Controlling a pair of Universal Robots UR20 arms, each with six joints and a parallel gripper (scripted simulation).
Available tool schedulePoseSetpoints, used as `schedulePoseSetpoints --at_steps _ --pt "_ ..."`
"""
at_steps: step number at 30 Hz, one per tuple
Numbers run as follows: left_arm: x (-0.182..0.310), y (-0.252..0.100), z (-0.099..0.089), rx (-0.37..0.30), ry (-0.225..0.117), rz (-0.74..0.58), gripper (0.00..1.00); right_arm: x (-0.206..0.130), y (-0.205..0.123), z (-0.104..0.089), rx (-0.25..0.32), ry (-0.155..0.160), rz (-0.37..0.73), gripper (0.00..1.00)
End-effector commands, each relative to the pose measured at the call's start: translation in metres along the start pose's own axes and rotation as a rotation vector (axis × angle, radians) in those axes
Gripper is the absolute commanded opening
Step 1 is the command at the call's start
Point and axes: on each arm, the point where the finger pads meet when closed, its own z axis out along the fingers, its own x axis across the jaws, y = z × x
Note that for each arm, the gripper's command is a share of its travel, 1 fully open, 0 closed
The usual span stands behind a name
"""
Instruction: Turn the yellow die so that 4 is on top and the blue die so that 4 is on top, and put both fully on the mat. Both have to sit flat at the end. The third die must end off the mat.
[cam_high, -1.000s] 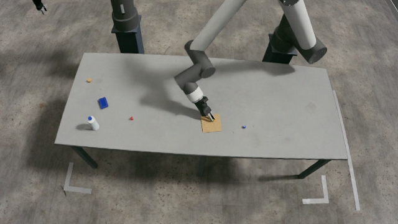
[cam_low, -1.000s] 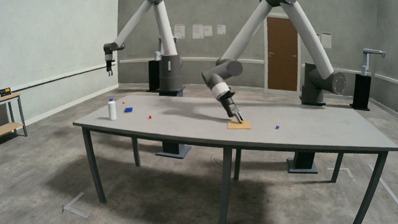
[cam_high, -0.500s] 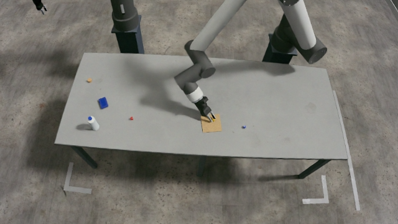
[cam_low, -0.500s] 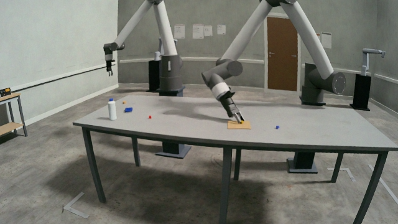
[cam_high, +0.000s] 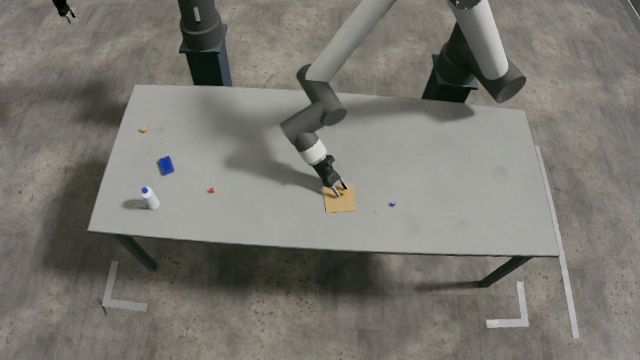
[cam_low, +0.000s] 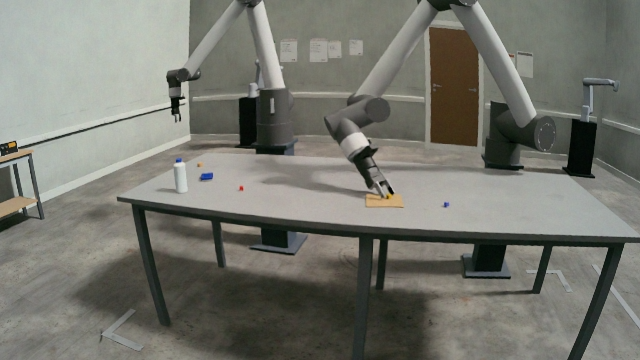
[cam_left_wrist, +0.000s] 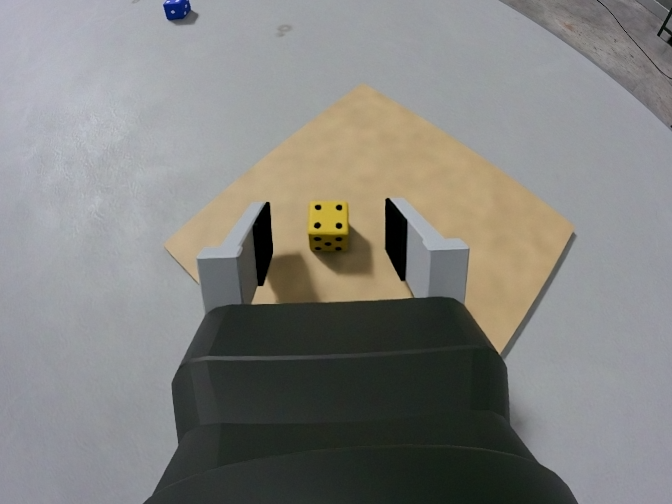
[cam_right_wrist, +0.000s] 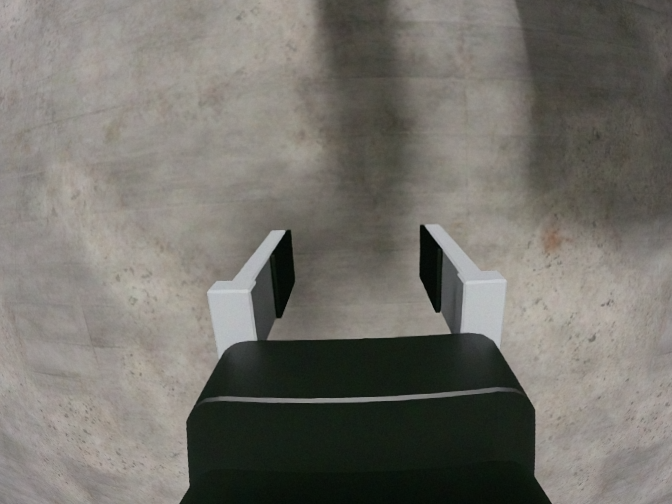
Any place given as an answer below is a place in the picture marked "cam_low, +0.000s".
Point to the tan mat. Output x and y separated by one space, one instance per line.
374 200

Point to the white plastic bottle with blue cap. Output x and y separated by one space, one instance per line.
180 176

